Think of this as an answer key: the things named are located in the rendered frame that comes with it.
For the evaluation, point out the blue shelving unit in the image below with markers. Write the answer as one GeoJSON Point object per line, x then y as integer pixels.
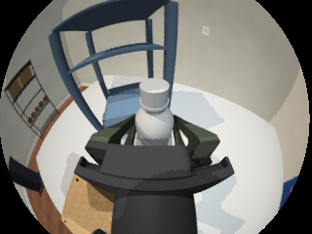
{"type": "Point", "coordinates": [123, 101]}

